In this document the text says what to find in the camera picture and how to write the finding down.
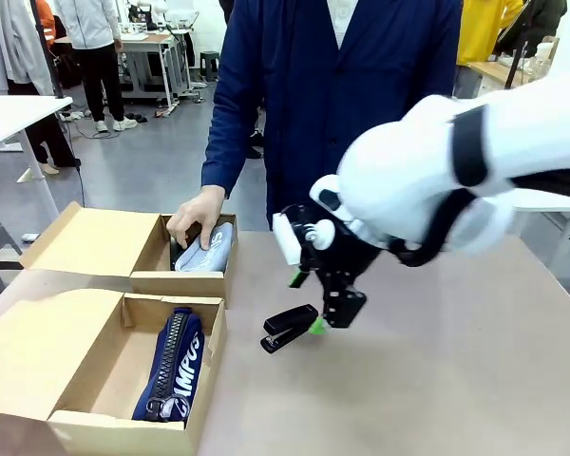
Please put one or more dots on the black stapler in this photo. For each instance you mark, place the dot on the black stapler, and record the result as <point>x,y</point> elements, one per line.
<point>285,323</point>

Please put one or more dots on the person in dark jacket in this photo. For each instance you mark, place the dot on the person in dark jacket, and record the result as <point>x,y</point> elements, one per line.
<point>541,19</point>

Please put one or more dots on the grey zipper pencil case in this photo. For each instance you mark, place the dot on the grey zipper pencil case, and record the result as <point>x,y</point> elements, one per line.
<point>209,256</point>

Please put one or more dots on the white table with metal frame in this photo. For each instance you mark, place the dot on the white table with metal frame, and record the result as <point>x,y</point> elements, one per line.
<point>551,204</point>

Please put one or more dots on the wooden counter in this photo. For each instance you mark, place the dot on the wooden counter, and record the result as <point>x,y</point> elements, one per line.
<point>499,71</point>

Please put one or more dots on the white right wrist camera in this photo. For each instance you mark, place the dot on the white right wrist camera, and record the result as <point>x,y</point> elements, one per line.
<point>287,237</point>

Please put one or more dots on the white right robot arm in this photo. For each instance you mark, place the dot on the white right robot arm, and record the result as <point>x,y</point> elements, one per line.
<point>399,166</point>

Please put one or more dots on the green plastic stool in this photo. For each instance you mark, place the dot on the green plastic stool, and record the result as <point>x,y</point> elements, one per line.
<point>209,64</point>

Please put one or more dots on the wooden top workbench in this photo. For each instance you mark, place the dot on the wooden top workbench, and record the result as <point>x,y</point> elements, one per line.
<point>147,40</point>

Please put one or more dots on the person's right forearm navy sleeve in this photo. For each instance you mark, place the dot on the person's right forearm navy sleeve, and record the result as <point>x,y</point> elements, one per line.
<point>223,161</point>

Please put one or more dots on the person in orange top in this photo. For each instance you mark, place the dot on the person in orange top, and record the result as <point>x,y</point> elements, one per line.
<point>45,19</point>

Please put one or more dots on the navy zipper pencil case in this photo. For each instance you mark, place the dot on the navy zipper pencil case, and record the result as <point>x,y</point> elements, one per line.
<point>180,366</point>

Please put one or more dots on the person in yellow jacket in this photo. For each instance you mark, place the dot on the person in yellow jacket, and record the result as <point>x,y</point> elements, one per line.
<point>480,28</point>

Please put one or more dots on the large brown cardboard box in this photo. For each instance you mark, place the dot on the large brown cardboard box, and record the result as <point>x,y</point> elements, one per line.
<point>52,342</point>

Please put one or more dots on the person in grey coat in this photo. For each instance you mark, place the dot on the person in grey coat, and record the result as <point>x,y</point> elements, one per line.
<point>9,43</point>

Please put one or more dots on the person's right hand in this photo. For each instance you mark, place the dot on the person's right hand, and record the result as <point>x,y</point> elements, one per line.
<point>199,209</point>

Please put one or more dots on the shallow brown cardboard box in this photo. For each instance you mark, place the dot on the shallow brown cardboard box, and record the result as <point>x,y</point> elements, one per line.
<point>100,237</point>

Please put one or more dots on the person in navy coat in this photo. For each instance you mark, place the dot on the person in navy coat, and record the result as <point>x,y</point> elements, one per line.
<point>304,119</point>

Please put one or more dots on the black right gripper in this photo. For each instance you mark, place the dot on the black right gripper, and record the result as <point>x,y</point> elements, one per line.
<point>342,259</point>

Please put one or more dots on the person white jacket black trousers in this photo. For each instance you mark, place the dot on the person white jacket black trousers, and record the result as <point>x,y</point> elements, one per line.
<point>95,28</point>

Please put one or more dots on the white side table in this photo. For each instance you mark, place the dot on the white side table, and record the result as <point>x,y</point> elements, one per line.
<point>19,114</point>

